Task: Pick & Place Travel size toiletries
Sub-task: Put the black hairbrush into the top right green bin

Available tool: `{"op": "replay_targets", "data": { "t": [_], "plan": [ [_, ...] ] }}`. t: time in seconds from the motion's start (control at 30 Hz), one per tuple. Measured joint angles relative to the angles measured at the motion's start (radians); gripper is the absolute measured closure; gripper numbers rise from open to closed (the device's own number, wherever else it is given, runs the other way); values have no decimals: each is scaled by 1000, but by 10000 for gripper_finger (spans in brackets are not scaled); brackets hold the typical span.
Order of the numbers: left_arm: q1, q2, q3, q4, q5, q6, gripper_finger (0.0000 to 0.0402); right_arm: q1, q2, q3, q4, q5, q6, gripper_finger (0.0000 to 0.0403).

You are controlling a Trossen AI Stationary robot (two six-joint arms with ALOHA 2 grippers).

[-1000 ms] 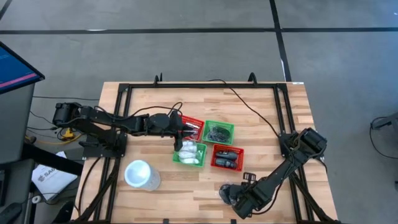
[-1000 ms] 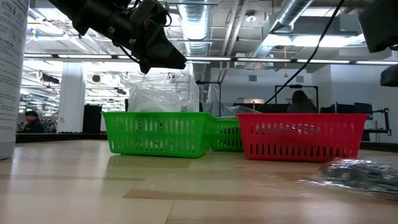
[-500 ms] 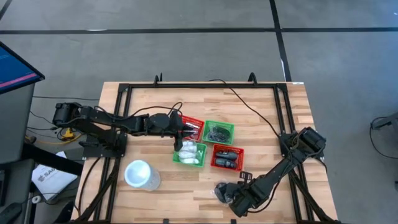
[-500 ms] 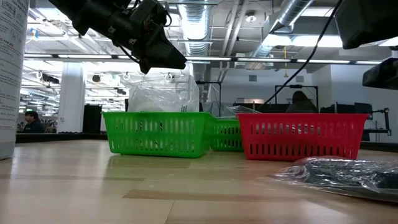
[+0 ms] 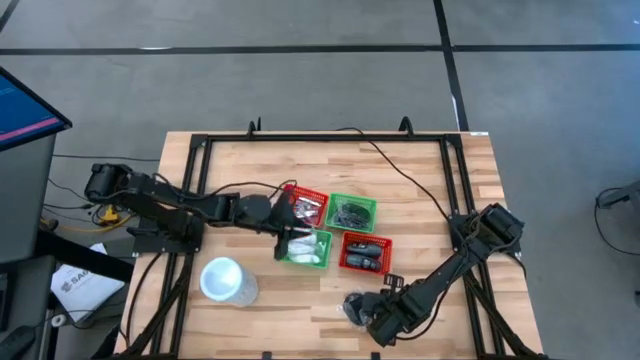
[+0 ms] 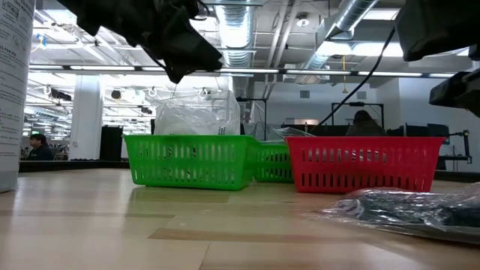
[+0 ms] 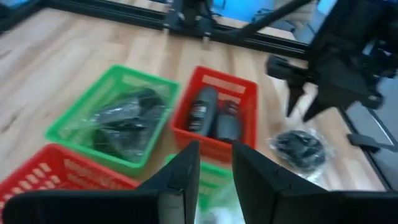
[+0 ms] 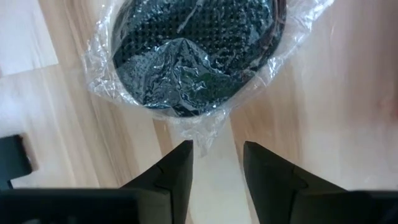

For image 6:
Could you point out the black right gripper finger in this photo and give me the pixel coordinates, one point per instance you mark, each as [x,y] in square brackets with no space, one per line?
[461,93]

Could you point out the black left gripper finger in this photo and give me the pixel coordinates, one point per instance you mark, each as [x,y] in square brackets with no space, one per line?
[191,37]
[202,66]

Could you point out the clear bag white cotton balls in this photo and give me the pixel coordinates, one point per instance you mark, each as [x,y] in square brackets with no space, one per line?
[187,122]

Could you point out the clear bag of white swabs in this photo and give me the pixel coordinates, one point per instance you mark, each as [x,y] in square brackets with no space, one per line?
[230,120]

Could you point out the long ceiling light strip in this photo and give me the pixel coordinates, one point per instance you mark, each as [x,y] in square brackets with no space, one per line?
[243,70]

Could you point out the green plastic slotted basket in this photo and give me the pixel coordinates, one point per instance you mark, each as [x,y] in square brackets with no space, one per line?
[275,148]
[187,140]

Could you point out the person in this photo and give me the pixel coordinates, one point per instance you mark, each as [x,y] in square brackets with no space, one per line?
[365,125]
[39,152]

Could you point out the red plastic slotted basket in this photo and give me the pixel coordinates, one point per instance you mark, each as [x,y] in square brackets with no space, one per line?
[363,144]

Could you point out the round ceiling detector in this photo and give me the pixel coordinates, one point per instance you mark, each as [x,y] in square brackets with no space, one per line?
[302,19]

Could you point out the white column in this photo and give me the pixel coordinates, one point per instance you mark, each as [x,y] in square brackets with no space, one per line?
[86,120]

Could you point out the white plastic cup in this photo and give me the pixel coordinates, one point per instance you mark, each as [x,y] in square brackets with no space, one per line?
[15,112]

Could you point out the black stand frame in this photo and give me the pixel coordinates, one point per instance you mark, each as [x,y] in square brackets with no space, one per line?
[255,99]
[375,104]

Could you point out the black aluminium table frame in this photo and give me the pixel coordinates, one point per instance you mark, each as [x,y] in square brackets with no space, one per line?
[75,166]

